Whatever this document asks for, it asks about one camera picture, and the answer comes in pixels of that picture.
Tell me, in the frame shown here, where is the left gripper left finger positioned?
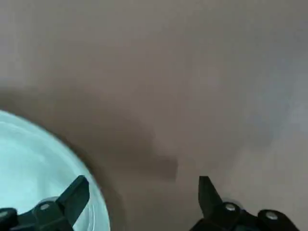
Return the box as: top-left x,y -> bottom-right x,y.
0,175 -> 90,231

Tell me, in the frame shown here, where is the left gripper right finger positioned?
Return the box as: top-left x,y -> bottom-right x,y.
191,176 -> 299,231

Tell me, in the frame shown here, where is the pale green plate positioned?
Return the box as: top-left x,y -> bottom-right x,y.
0,109 -> 112,231

